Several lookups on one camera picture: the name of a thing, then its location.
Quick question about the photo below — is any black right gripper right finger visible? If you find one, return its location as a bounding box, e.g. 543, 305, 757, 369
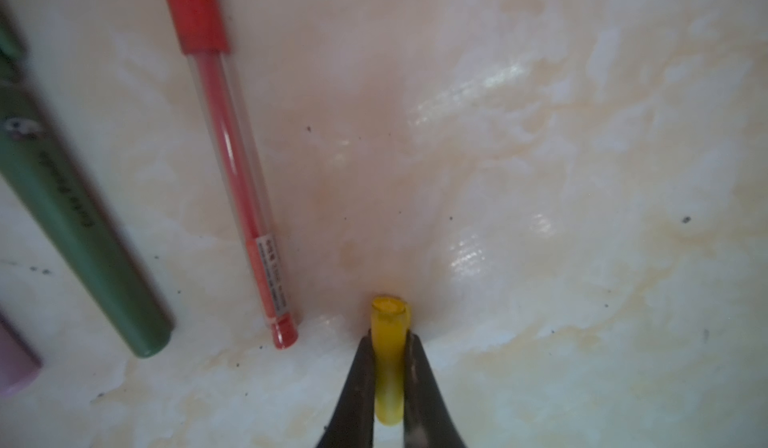
403, 331, 466, 448

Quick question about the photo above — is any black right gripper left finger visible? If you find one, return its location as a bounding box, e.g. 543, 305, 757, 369
316, 335, 375, 448

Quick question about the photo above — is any red gel pen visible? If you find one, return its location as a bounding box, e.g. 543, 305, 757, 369
166, 0, 299, 349

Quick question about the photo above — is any yellow pen cap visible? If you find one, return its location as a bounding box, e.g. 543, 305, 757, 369
370, 296, 411, 426

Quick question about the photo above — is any pink pen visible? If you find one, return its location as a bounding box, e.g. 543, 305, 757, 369
1, 314, 42, 398

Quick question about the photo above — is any green pen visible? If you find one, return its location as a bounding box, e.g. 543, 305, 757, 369
1, 22, 173, 358

